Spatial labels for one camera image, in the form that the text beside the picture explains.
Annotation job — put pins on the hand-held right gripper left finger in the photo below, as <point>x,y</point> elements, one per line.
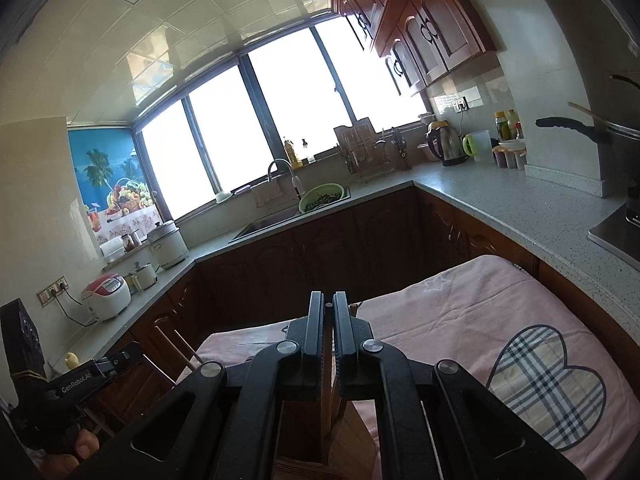
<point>316,340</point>

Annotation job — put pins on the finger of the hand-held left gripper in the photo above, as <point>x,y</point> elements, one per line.
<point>120,360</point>

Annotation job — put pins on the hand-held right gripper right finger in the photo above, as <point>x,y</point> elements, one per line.
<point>342,340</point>

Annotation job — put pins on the wooden utensil holder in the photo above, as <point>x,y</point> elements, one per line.
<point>300,440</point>

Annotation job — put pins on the person's left hand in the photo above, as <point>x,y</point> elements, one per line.
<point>85,446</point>

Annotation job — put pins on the yellow round fruit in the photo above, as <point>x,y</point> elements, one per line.
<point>69,361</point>

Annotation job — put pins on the white and red rice cooker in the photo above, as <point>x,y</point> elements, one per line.
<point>107,297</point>

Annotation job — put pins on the small white electric pot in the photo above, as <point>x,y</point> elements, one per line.
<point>141,277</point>

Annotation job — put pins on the paper towel roll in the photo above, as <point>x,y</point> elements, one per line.
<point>112,250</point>

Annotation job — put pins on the pink tablecloth with plaid hearts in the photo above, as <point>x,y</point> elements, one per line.
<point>450,310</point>

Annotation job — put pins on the steel sink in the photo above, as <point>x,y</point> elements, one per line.
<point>270,225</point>

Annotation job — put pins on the large white electric cooker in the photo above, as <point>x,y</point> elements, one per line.
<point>167,245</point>

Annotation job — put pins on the green colander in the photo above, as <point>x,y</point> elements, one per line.
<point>322,199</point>

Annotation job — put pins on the pink dish cloth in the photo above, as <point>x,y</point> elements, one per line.
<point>269,196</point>

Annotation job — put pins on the curved steel faucet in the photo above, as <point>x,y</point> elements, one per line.
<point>297,185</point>

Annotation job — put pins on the small white sill dish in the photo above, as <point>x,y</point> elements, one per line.
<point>223,196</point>

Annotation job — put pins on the metal dish rack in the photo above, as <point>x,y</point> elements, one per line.
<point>370,167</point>

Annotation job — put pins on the knife block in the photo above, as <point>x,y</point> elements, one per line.
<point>401,152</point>

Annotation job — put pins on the wooden cutting board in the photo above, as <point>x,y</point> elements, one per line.
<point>355,135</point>

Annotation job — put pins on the grey kitchen countertop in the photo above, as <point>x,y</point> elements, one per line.
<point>500,200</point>

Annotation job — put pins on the steel electric kettle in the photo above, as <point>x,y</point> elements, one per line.
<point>447,145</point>

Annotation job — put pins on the large kitchen window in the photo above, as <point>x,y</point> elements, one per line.
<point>300,110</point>

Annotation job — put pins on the spice jar set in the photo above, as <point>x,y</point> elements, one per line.
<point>510,157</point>

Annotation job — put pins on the yellow capped sauce bottle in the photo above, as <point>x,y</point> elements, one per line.
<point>501,127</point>

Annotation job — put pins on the gas stove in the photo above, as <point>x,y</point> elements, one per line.
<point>620,240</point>

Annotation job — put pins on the black wok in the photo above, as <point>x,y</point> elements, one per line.
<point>570,125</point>

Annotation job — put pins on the brown upper kitchen cabinets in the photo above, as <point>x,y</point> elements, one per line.
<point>435,25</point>

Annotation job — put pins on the wooden spatula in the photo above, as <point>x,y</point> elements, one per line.
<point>587,114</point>

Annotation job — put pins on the glass wok lid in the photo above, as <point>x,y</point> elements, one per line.
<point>627,129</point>

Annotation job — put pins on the long wall power outlet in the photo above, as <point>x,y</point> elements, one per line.
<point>52,291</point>

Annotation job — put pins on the beach and fruit wall poster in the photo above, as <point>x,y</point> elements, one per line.
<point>110,185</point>

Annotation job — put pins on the small wall power outlet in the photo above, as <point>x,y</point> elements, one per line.
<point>460,105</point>

